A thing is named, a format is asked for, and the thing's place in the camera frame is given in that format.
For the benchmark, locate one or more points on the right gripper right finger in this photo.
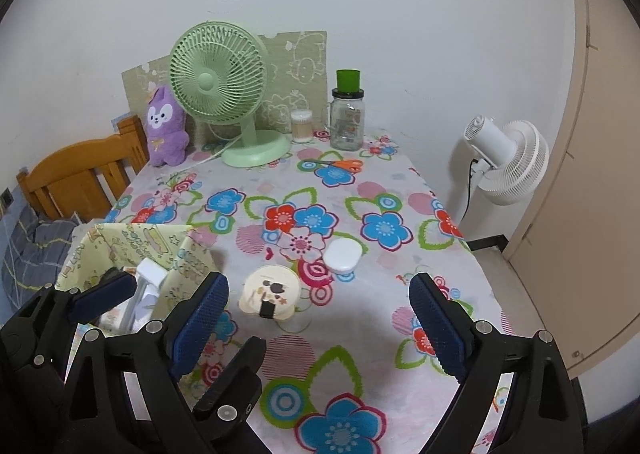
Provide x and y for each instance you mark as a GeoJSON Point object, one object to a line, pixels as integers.
{"type": "Point", "coordinates": [541, 413]}

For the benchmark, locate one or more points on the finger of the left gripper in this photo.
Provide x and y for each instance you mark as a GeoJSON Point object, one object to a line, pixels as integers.
{"type": "Point", "coordinates": [114, 287]}

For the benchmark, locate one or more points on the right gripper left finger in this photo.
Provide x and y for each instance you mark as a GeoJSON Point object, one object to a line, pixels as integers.
{"type": "Point", "coordinates": [122, 392]}

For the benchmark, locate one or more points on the white remote control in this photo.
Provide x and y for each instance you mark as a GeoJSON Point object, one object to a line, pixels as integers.
{"type": "Point", "coordinates": [132, 314]}

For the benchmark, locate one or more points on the white oval case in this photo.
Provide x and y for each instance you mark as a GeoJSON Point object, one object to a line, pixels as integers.
{"type": "Point", "coordinates": [342, 255]}

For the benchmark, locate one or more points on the white USB charger block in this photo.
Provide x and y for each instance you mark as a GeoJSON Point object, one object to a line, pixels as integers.
{"type": "Point", "coordinates": [151, 273]}

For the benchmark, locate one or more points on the yellow patterned storage box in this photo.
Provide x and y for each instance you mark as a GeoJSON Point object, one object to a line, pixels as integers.
{"type": "Point", "coordinates": [123, 246]}

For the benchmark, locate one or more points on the plaid blue bedding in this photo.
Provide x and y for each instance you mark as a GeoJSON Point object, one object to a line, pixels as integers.
{"type": "Point", "coordinates": [35, 254]}

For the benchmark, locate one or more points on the wooden bed headboard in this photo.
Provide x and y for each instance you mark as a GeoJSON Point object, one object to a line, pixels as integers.
{"type": "Point", "coordinates": [82, 177]}

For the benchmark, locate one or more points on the floral tablecloth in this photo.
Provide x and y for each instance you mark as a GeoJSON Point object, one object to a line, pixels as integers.
{"type": "Point", "coordinates": [318, 248]}

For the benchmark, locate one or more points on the beige door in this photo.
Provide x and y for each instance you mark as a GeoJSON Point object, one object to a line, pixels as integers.
{"type": "Point", "coordinates": [576, 250]}

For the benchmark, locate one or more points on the purple plush rabbit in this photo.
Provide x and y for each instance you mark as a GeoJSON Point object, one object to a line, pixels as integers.
{"type": "Point", "coordinates": [165, 129]}

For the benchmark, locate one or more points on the green desk fan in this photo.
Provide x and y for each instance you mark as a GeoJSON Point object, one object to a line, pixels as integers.
{"type": "Point", "coordinates": [219, 73]}

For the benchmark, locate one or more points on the cotton swab container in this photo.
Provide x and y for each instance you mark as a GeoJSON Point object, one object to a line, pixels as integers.
{"type": "Point", "coordinates": [302, 126]}

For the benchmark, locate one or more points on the white clip fan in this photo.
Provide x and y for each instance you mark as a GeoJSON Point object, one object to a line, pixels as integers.
{"type": "Point", "coordinates": [511, 160]}

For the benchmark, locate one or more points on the glass jar green lid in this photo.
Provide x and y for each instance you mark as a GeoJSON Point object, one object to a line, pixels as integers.
{"type": "Point", "coordinates": [346, 112]}

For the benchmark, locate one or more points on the beige patterned wall board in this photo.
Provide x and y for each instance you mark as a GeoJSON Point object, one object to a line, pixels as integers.
{"type": "Point", "coordinates": [298, 80]}

